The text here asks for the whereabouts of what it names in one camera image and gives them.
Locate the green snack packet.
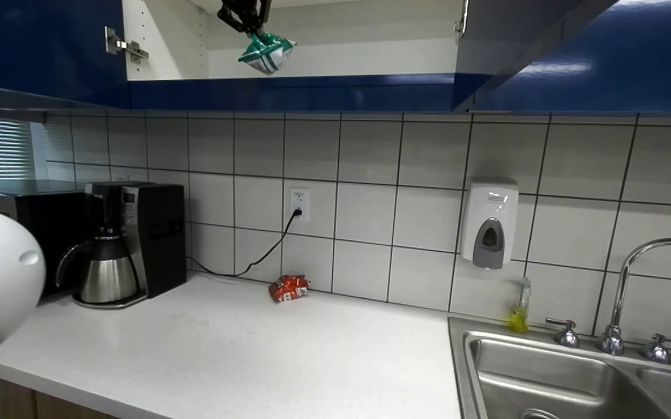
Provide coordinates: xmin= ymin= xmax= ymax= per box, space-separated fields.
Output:
xmin=235 ymin=31 xmax=299 ymax=76

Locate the metal cabinet hinge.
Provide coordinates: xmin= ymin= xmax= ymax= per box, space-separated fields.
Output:
xmin=451 ymin=0 xmax=472 ymax=36
xmin=103 ymin=23 xmax=152 ymax=65

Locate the blue cabinet with white interior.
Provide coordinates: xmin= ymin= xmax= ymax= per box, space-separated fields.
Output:
xmin=122 ymin=0 xmax=493 ymax=116

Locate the blue cabinet door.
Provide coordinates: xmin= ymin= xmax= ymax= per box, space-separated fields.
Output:
xmin=472 ymin=0 xmax=671 ymax=116
xmin=0 ymin=0 xmax=130 ymax=109

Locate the cabinet door with grey inside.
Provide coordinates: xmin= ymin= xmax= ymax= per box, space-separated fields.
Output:
xmin=449 ymin=0 xmax=619 ymax=114

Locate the red snack packet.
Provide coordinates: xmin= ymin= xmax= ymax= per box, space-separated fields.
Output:
xmin=269 ymin=273 xmax=312 ymax=304

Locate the wooden base cabinet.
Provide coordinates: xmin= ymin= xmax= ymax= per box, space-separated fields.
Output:
xmin=0 ymin=377 xmax=115 ymax=419

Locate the black coffee maker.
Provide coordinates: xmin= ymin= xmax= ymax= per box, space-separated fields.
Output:
xmin=89 ymin=181 xmax=190 ymax=310

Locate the steel coffee carafe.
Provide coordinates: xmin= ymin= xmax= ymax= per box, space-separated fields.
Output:
xmin=54 ymin=228 xmax=145 ymax=308

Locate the black microwave oven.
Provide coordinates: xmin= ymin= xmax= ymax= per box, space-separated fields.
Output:
xmin=0 ymin=180 xmax=100 ymax=300

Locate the yellow dish soap bottle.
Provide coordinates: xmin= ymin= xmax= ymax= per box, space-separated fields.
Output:
xmin=504 ymin=276 xmax=534 ymax=335

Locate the chrome gooseneck faucet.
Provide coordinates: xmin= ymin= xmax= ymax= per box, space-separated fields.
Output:
xmin=596 ymin=235 xmax=671 ymax=358

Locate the stainless steel sink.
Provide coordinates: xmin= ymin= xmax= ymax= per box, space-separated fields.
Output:
xmin=447 ymin=315 xmax=671 ymax=419

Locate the white wall power outlet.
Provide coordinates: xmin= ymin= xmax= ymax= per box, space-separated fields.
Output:
xmin=284 ymin=181 xmax=315 ymax=226

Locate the black power cord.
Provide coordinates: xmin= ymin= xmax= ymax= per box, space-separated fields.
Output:
xmin=187 ymin=205 xmax=308 ymax=280

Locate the white wall soap dispenser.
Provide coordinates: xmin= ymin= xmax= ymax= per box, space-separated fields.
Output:
xmin=458 ymin=181 xmax=522 ymax=273

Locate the chrome faucet handle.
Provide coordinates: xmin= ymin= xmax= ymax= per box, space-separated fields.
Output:
xmin=542 ymin=316 xmax=582 ymax=349
xmin=642 ymin=332 xmax=671 ymax=365

